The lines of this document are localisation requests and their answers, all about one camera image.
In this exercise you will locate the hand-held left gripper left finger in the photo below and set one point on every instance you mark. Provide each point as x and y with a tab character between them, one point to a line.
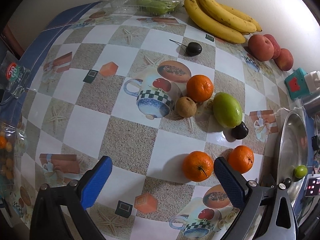
96	182

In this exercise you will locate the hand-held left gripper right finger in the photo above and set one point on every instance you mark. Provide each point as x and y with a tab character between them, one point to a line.
228	180

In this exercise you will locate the orange tangerine with stem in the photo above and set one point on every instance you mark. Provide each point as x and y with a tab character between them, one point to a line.
197	166

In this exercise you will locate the metal bowl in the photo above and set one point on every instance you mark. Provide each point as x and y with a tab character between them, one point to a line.
292	142

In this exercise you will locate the brown round fruit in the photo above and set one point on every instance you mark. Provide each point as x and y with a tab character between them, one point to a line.
185	107

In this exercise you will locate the clear bag of orange fruits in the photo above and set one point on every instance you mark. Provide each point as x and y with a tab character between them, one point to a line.
6	152

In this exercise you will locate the small dark plum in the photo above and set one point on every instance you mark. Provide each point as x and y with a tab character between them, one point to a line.
287	182

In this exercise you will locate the printed checkered tablecloth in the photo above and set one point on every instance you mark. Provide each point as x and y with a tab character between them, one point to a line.
125	140

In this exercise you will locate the large green fruit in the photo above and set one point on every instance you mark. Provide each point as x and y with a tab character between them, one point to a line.
227	110

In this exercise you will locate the metal pot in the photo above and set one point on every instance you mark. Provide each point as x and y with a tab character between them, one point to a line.
311	103

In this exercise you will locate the teal toy box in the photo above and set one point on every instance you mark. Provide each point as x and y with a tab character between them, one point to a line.
296	85

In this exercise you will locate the white plug adapter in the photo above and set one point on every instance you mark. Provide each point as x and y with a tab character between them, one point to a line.
312	80

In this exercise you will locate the red apple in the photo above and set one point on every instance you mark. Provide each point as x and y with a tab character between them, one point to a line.
260	47
283	59
276	46

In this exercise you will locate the black plum with stem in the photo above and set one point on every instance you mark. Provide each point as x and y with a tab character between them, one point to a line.
193	48

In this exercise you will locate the yellow banana bunch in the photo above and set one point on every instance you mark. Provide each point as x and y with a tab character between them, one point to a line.
212	22

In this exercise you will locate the brown wooden furniture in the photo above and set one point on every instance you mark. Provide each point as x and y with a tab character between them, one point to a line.
7	36

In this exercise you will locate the clear plastic clamshell box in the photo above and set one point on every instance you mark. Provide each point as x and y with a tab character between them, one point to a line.
125	2

